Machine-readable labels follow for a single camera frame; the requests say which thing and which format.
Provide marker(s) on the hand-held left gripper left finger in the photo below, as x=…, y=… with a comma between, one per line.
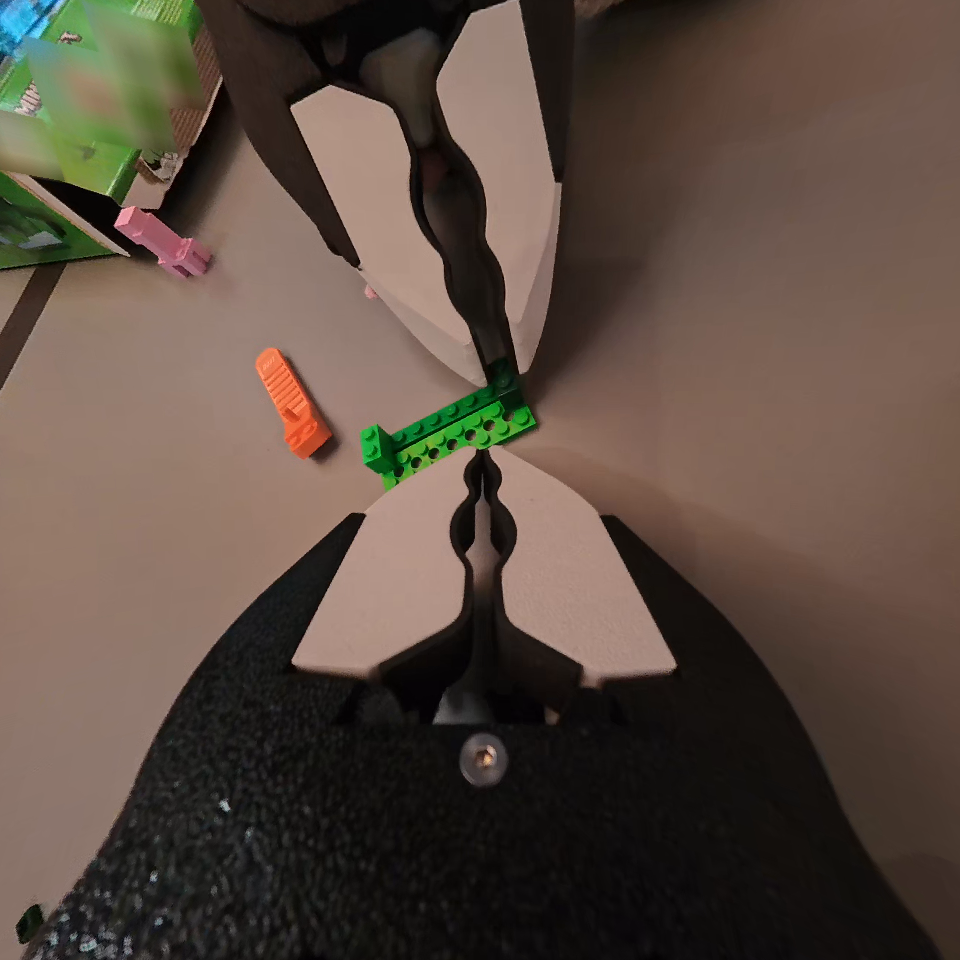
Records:
x=390, y=585

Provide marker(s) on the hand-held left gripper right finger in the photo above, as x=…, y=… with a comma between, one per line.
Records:
x=577, y=592

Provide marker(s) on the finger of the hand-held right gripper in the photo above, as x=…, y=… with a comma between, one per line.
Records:
x=352, y=172
x=502, y=112

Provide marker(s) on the bright green lego assembly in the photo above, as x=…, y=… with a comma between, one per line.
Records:
x=442, y=442

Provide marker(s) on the dark green lego brick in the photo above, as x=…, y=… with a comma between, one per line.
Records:
x=506, y=379

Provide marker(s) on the green lego set box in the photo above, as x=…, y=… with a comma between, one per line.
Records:
x=30, y=255

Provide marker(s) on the small dark green lego piece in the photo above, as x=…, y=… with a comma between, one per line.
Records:
x=30, y=924

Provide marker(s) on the orange brick separator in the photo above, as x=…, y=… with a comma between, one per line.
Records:
x=289, y=405

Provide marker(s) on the dark tape strip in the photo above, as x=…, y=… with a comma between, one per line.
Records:
x=26, y=315

